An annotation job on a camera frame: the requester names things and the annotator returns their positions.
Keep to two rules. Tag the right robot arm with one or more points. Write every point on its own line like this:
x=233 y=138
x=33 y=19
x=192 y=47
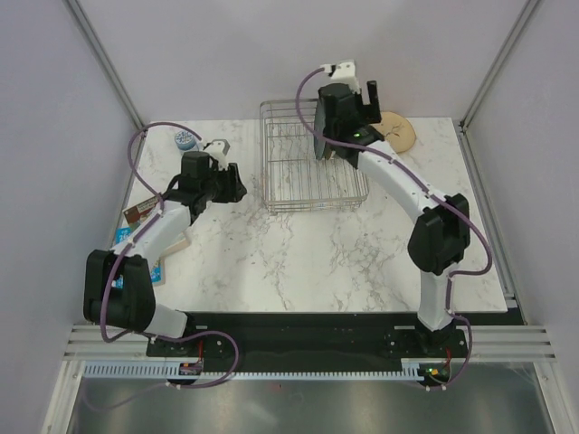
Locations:
x=439 y=238

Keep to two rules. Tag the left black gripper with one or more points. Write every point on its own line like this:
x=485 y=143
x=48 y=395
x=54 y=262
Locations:
x=234 y=189

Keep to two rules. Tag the blue paperback book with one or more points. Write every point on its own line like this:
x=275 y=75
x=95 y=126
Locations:
x=157 y=274

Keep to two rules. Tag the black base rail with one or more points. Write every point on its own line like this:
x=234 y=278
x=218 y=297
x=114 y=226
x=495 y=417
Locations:
x=310 y=343

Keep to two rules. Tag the small blue-lidded jar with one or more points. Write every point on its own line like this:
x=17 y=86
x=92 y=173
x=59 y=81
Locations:
x=186 y=141

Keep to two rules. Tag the cream plate with blue bird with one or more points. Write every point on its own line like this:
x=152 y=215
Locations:
x=397 y=131

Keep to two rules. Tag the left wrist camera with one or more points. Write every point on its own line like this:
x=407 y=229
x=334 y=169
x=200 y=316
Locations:
x=218 y=150

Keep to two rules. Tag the brown and yellow book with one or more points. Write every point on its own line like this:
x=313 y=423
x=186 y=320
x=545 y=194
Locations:
x=139 y=212

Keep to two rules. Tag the dark teal plate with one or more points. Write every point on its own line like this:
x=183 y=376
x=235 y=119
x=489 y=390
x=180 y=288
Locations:
x=319 y=125

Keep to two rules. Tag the metal wire dish rack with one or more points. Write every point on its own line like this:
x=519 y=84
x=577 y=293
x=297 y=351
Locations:
x=292 y=179

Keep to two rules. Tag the aluminium frame profile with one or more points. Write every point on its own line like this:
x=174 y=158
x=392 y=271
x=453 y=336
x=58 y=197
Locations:
x=96 y=46

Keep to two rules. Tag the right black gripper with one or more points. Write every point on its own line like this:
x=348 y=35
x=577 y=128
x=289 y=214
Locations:
x=370 y=113

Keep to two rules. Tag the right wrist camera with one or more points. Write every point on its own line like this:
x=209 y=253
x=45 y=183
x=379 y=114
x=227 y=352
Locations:
x=343 y=72

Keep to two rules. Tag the white cable duct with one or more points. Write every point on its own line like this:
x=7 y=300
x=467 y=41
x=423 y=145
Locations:
x=141 y=370

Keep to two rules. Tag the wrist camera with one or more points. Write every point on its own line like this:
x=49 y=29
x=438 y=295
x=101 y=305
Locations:
x=343 y=72
x=218 y=150

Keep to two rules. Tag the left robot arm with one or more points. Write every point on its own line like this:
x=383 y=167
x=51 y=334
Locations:
x=118 y=288

